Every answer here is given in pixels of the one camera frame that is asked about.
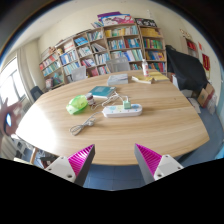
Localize white power strip cord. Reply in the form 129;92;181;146
69;111;104;137

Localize green plastic bag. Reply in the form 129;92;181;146
66;95;88;115

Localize small dark jar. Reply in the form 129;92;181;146
85;93;95;106

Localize wooden bookshelf with books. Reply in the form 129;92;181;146
39;23;167;89

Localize white chair left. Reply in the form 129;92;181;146
71;66;87;82

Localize teal book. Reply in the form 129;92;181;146
90;86;116;98

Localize white charger cable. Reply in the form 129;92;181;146
91;92;130;111

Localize black cloth covered object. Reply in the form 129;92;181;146
166;45;208;92

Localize grey book stack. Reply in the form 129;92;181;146
107;74;128;86

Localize green white charger plug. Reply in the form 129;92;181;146
123;100;131;109

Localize white power strip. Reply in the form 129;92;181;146
102;104;142;118

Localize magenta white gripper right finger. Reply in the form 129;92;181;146
134;144;183;184

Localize wooden oval table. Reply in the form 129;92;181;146
17;75;209;165

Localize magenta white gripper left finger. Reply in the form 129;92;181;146
46;144;95;186

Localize cardboard box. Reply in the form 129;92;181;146
197;83;215;108

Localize clear plastic bottle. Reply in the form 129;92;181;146
142;59;149;77

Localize dark blue chair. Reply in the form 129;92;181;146
30;86;43;101

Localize grey mesh office chair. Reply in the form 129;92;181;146
106;57;130;73

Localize yellow books on table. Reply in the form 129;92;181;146
132;72;169;84

